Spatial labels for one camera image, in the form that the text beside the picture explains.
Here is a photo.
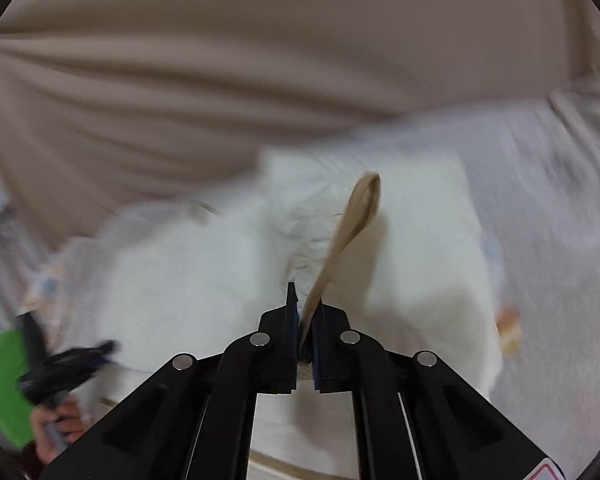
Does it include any green plastic object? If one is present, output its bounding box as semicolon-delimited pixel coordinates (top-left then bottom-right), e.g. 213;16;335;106
0;331;37;450

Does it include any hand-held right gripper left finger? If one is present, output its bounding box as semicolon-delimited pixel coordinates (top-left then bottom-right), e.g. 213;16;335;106
40;282;300;480

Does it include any beige curtain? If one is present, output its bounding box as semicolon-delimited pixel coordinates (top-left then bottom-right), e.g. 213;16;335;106
0;0;600;253

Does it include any person's left hand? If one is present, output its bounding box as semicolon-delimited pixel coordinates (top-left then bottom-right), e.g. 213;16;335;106
31;394;88;465

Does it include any grey floral blanket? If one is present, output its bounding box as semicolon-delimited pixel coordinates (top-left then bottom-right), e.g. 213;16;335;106
0;72;600;480

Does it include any white quilted jacket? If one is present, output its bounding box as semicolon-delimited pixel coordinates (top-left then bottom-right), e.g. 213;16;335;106
62;157;505;480

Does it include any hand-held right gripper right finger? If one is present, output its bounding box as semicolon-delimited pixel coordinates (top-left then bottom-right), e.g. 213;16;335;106
309;305;567;480

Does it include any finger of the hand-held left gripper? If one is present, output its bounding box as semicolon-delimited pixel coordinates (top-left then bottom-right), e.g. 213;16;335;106
47;340;120;378

